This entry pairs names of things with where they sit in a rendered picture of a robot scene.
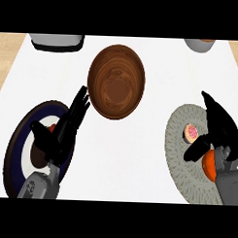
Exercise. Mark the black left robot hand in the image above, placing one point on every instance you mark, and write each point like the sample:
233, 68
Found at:
64, 128

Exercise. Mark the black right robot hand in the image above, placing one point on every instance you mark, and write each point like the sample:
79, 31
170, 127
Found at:
221, 127

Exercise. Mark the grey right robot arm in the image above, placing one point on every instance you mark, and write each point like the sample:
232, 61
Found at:
228, 179

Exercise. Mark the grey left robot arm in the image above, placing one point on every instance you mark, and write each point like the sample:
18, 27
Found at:
40, 183

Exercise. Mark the pink frosted cupcake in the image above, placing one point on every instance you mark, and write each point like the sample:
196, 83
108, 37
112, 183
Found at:
190, 133

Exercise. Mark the brown chocolate cupcake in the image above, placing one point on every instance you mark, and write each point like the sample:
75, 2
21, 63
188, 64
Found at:
37, 157

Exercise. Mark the grey woven round placemat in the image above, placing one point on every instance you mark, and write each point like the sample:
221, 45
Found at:
179, 158

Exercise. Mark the brown wooden bowl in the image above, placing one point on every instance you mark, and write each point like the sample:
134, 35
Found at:
116, 81

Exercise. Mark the orange round fruit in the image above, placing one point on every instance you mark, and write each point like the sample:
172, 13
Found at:
209, 166

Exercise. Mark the blue and white plate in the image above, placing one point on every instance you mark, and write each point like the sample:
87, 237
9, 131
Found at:
16, 153

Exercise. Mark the grey round pot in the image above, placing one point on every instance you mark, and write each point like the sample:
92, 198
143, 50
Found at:
199, 45

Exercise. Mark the grey and black appliance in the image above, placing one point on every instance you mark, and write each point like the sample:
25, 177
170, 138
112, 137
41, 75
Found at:
57, 42

